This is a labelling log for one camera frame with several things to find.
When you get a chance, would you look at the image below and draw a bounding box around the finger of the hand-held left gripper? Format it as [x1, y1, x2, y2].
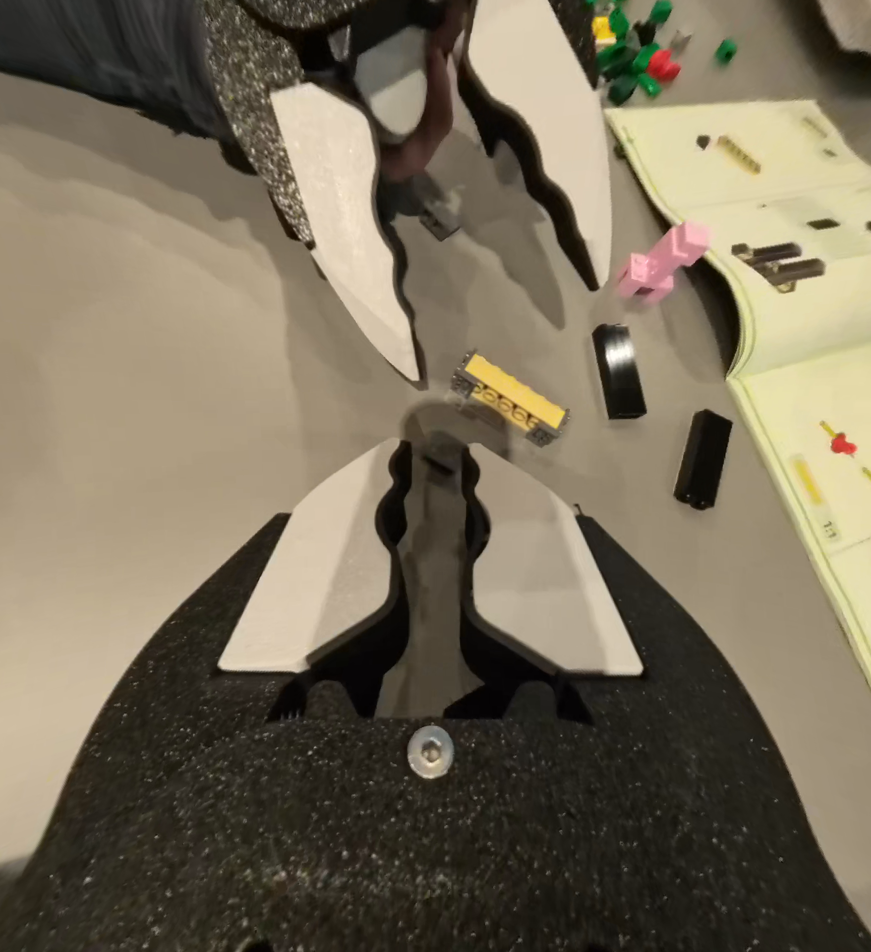
[268, 80, 430, 391]
[456, 0, 615, 293]

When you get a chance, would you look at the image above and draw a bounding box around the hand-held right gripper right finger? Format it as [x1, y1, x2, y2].
[462, 442, 646, 678]

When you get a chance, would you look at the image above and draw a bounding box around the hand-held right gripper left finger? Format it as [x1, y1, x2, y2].
[217, 437, 413, 675]

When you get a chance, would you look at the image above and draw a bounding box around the yellow and grey brick assembly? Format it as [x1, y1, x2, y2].
[450, 350, 572, 447]

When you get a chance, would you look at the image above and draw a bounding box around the person's left forearm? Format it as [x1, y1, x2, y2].
[0, 0, 217, 141]

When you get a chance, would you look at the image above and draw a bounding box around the person's left hand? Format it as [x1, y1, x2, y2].
[382, 13, 475, 183]

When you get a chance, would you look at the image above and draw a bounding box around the pile of green bricks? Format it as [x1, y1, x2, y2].
[584, 0, 676, 105]

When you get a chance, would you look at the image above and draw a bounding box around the pink brick pig figure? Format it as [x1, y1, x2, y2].
[614, 222, 711, 303]

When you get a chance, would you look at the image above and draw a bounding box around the black brick column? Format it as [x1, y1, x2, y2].
[591, 322, 649, 422]
[673, 409, 734, 513]

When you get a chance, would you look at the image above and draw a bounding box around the white plastic bag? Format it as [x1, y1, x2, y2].
[814, 0, 871, 55]

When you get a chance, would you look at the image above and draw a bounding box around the open instruction booklet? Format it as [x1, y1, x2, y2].
[602, 99, 871, 769]

